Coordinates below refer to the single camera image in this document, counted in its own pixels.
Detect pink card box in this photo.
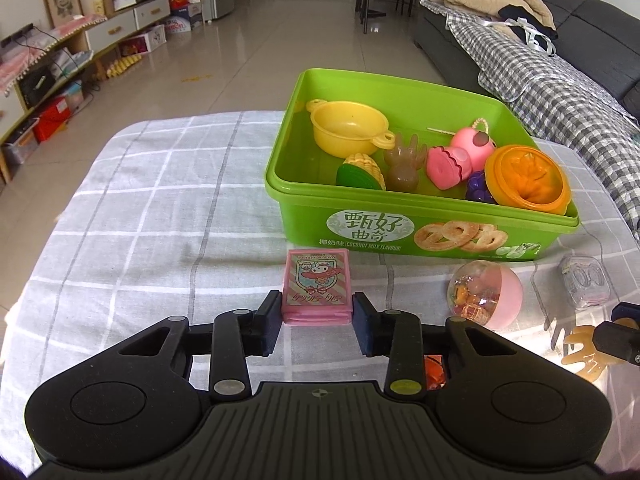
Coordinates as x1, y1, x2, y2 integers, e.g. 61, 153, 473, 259
281, 249, 352, 326

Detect clear contact lens case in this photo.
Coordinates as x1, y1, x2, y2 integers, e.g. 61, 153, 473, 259
559, 255, 612, 311

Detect toy corn cob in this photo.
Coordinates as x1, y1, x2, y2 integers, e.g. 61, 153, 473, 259
336, 153, 386, 191

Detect brown rubber hand toy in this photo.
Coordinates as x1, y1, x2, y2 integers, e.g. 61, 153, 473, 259
384, 134, 427, 193

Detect purple toy grapes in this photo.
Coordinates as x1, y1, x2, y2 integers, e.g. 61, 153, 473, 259
465, 171, 496, 204

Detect orange toy lid dish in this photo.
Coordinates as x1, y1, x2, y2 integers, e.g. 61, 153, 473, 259
484, 144, 572, 216

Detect yellow toy pot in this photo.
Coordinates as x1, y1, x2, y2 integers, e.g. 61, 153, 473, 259
306, 99, 396, 159

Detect pink pig toy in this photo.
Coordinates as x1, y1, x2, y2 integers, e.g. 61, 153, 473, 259
425, 118, 497, 191

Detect orange brown dinosaur figure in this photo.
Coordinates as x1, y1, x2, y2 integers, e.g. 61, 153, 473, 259
424, 354, 447, 391

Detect beige rubber hand toy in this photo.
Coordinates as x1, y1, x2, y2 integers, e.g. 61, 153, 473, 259
561, 325, 616, 382

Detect pink capsule ball toy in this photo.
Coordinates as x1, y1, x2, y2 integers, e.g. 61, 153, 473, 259
447, 260, 524, 332

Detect grey checked tablecloth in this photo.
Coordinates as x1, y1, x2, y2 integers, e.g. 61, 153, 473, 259
1, 112, 639, 475

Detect green plastic cookie box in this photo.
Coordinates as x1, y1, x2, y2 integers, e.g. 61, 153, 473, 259
266, 68, 579, 260

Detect grey plaid blanket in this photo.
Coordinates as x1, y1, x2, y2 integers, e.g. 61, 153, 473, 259
420, 0, 639, 236

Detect red storage box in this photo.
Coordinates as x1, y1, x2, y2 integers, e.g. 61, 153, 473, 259
34, 96, 72, 143

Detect dark grey sofa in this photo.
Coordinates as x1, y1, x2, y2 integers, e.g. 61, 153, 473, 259
413, 0, 639, 117

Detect wooden tv cabinet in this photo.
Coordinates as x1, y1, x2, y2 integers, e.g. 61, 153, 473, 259
0, 0, 173, 187

